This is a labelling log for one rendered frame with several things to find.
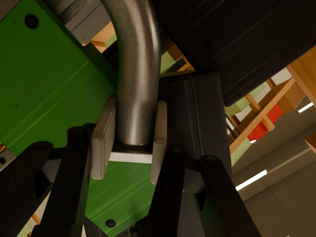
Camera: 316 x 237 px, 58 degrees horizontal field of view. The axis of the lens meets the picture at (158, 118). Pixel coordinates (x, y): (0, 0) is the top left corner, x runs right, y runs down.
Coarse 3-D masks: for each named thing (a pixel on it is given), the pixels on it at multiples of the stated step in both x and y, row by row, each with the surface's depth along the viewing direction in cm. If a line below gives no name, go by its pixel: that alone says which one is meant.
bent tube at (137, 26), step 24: (120, 0) 18; (144, 0) 18; (120, 24) 18; (144, 24) 18; (120, 48) 19; (144, 48) 19; (120, 72) 20; (144, 72) 19; (120, 96) 20; (144, 96) 20; (120, 120) 21; (144, 120) 20; (120, 144) 21; (144, 144) 21
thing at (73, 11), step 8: (0, 0) 23; (8, 0) 23; (16, 0) 23; (48, 0) 23; (56, 0) 23; (64, 0) 22; (72, 0) 22; (80, 0) 23; (88, 0) 23; (0, 8) 23; (8, 8) 23; (56, 8) 22; (64, 8) 22; (72, 8) 23; (80, 8) 23; (0, 16) 23; (56, 16) 23; (64, 16) 23; (72, 16) 23; (64, 24) 23
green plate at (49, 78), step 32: (32, 0) 21; (0, 32) 22; (32, 32) 22; (64, 32) 22; (0, 64) 23; (32, 64) 23; (64, 64) 22; (96, 64) 23; (0, 96) 24; (32, 96) 24; (64, 96) 24; (96, 96) 23; (0, 128) 25; (32, 128) 25; (64, 128) 25; (96, 192) 27; (128, 192) 27; (96, 224) 29; (128, 224) 29
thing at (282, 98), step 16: (176, 48) 333; (272, 80) 441; (288, 80) 385; (272, 96) 398; (288, 96) 388; (256, 112) 350; (272, 112) 367; (288, 112) 394; (240, 128) 365; (256, 128) 345; (272, 128) 348; (240, 144) 328
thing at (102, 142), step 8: (112, 96) 22; (112, 104) 21; (104, 112) 19; (112, 112) 20; (104, 120) 18; (112, 120) 19; (96, 128) 17; (104, 128) 17; (112, 128) 20; (96, 136) 16; (104, 136) 16; (112, 136) 20; (96, 144) 16; (104, 144) 16; (112, 144) 21; (96, 152) 16; (104, 152) 17; (96, 160) 17; (104, 160) 17; (96, 168) 17; (104, 168) 17; (96, 176) 17
